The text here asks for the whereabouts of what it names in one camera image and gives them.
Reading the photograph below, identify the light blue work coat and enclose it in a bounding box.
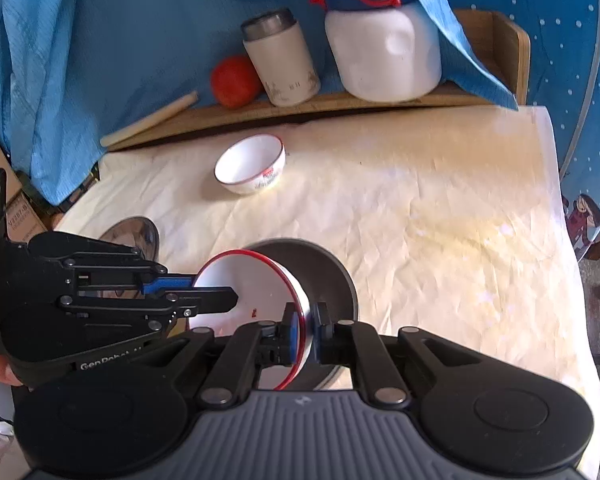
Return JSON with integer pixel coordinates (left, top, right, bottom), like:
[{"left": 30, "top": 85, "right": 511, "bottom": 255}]
[{"left": 0, "top": 0, "right": 518, "bottom": 206}]

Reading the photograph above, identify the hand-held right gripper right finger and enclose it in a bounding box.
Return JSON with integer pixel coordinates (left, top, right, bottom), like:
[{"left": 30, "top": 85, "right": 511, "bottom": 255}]
[{"left": 312, "top": 301, "right": 461, "bottom": 408}]

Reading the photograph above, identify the wooden rolling pin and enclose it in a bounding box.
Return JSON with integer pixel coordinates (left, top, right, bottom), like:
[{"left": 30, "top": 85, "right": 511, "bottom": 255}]
[{"left": 100, "top": 91, "right": 200, "bottom": 148}]

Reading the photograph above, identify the white bottle with blue lid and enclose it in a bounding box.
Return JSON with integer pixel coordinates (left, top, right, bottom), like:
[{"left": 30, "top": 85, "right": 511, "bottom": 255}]
[{"left": 310, "top": 0, "right": 443, "bottom": 102}]

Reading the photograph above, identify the white thermos cup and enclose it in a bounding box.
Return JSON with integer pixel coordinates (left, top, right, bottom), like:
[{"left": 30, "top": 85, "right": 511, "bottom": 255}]
[{"left": 241, "top": 8, "right": 322, "bottom": 107}]

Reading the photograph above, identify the cream table cloth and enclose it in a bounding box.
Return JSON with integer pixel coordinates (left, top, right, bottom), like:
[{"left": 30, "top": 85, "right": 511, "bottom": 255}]
[{"left": 55, "top": 105, "right": 600, "bottom": 480}]

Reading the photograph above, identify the red tomato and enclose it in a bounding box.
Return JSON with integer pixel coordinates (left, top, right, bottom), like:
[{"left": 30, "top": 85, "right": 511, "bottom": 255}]
[{"left": 211, "top": 56, "right": 262, "bottom": 108}]

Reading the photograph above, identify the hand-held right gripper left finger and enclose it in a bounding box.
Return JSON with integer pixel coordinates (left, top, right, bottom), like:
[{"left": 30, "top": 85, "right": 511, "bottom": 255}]
[{"left": 150, "top": 304, "right": 302, "bottom": 407}]

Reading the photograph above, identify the printed cardboard box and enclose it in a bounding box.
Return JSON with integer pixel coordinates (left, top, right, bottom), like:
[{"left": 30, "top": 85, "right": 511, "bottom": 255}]
[{"left": 0, "top": 105, "right": 56, "bottom": 243}]

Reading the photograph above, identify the white floral ceramic bowl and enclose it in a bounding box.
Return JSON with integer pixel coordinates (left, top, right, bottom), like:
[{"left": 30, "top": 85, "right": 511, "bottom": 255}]
[
  {"left": 187, "top": 249, "right": 311, "bottom": 392},
  {"left": 214, "top": 134, "right": 286, "bottom": 197}
]

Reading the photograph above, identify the large steel plate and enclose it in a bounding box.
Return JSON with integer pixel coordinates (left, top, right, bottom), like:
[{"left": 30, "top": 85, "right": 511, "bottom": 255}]
[{"left": 100, "top": 216, "right": 161, "bottom": 266}]

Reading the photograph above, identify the blue dotted fabric tent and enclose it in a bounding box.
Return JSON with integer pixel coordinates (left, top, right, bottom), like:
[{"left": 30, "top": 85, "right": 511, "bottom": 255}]
[{"left": 430, "top": 0, "right": 600, "bottom": 256}]

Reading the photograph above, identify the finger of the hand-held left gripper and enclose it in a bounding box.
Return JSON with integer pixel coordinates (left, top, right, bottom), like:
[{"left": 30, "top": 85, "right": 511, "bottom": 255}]
[
  {"left": 57, "top": 286, "right": 241, "bottom": 334},
  {"left": 27, "top": 232, "right": 197, "bottom": 296}
]

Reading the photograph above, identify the steel bowl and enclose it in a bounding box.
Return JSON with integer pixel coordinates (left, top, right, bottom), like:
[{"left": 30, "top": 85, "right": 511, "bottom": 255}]
[{"left": 240, "top": 239, "right": 359, "bottom": 392}]

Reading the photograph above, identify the person's left hand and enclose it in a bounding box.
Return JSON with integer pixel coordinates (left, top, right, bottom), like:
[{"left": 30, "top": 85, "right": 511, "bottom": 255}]
[{"left": 0, "top": 351, "right": 25, "bottom": 387}]

